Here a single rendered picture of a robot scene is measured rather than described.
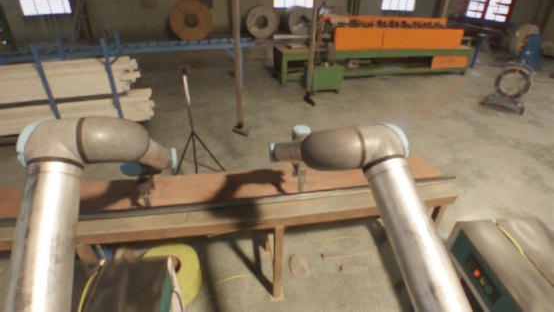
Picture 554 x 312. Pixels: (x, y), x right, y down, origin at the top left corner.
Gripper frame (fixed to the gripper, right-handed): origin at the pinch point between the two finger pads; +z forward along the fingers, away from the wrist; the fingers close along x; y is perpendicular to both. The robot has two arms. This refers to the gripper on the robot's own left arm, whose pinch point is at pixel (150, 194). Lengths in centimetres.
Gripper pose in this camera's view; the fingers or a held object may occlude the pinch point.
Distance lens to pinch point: 160.6
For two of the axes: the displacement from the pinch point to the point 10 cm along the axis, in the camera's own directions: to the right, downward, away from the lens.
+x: 1.8, 4.9, -8.5
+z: -0.2, 8.7, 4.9
